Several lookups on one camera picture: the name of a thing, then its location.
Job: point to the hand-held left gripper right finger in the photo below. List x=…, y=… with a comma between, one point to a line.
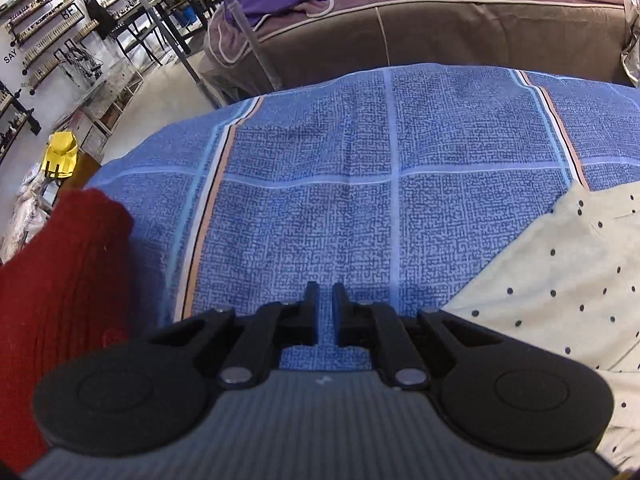
x=341, y=315

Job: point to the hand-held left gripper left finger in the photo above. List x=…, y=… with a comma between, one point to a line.
x=311, y=315

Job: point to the cream polka dot garment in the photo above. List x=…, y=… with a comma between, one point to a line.
x=560, y=270

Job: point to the blue plaid bed sheet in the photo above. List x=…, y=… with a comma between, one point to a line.
x=325, y=185

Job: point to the red knitted sweater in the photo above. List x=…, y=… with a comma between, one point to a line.
x=55, y=310

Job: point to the brown wooden board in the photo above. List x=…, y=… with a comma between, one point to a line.
x=82, y=172

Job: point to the white low shelf unit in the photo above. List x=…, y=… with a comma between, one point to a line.
x=100, y=115

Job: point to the grey metal pole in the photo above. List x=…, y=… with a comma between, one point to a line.
x=250, y=30

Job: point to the yellow bag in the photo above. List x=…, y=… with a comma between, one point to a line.
x=60, y=152

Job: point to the white crumpled fabric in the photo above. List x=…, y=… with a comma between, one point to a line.
x=25, y=215

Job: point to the mauve covered bed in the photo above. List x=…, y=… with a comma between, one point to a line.
x=450, y=25

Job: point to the black chair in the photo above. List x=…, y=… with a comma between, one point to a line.
x=137, y=25

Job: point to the wall rack of small bottles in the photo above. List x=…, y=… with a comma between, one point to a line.
x=55, y=25
x=10, y=120

